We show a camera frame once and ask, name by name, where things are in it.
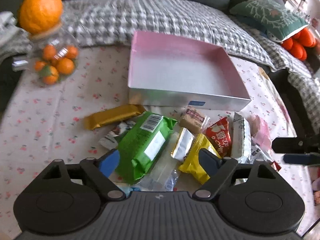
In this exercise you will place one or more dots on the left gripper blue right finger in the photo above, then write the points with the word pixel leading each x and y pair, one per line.
pixel 209 162

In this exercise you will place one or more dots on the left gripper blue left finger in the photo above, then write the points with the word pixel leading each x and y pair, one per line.
pixel 109 162

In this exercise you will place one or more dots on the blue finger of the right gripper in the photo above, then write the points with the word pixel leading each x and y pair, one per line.
pixel 296 145
pixel 302 159

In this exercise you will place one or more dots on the yellow snack packet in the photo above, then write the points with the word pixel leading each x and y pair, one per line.
pixel 191 164

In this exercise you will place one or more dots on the red strawberry snack packet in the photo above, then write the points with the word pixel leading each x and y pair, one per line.
pixel 219 136

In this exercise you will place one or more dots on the white gold snack packet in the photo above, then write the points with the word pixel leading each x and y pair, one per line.
pixel 182 145

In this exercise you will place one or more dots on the white silver snack bar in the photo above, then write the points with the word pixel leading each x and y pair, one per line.
pixel 241 142

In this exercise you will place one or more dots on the green snack pack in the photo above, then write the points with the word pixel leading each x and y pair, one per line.
pixel 142 143

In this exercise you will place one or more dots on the clear white pastry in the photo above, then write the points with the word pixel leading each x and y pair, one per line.
pixel 163 175

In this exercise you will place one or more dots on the red candy wrapper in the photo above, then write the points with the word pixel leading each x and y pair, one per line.
pixel 275 166

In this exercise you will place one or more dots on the pink wafer pack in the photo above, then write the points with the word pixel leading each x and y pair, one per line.
pixel 260 132

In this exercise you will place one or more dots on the black white snack packet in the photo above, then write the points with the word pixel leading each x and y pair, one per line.
pixel 116 134

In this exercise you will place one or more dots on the gold wrapped snack bar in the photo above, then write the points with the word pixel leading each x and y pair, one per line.
pixel 109 116

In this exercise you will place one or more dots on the beige wrapped cracker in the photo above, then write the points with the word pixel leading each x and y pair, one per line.
pixel 193 120

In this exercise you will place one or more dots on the cherry print tablecloth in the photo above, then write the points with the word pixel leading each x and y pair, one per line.
pixel 45 123

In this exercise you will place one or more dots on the orange pumpkin plush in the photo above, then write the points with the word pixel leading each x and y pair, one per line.
pixel 297 44

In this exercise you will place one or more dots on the pink cardboard box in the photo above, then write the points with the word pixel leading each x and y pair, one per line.
pixel 173 71

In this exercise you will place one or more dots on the glass jar of tangerines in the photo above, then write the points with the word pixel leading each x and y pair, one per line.
pixel 55 54

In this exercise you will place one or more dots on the green embroidered cushion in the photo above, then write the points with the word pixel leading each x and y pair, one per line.
pixel 279 21

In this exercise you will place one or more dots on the grey checkered quilt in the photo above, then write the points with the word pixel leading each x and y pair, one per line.
pixel 106 22

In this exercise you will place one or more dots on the large orange citrus fruit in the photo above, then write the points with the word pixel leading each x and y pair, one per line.
pixel 38 16

